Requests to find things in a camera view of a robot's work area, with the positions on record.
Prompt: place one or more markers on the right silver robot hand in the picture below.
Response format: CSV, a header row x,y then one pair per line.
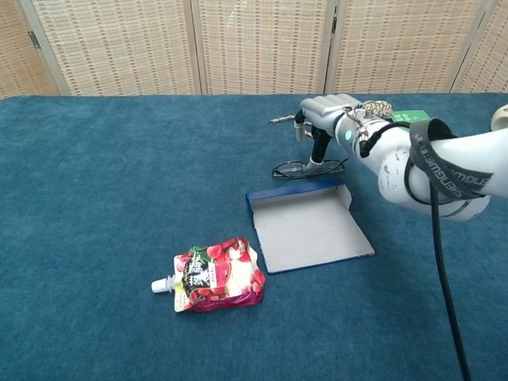
x,y
323,111

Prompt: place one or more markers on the black-rimmed eyeglasses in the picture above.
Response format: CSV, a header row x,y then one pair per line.
x,y
289,169

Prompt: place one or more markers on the blue glasses case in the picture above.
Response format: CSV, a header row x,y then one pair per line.
x,y
309,234

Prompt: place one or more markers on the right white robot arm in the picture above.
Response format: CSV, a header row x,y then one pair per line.
x,y
397,166

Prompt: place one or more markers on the green flat packet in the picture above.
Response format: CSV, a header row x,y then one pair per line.
x,y
409,116

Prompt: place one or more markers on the dark screen hinge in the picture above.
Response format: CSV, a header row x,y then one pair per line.
x,y
334,25

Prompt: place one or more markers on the white ceramic cup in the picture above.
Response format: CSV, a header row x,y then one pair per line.
x,y
501,119

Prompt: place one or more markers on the red fruit jelly pouch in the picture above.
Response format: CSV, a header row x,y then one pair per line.
x,y
222,278

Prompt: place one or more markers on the woven folding screen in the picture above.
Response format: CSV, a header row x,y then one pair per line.
x,y
119,47

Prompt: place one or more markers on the blue table cloth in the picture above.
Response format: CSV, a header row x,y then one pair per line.
x,y
79,198

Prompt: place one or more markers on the green screen hinge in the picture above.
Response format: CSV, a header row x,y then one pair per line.
x,y
34,40

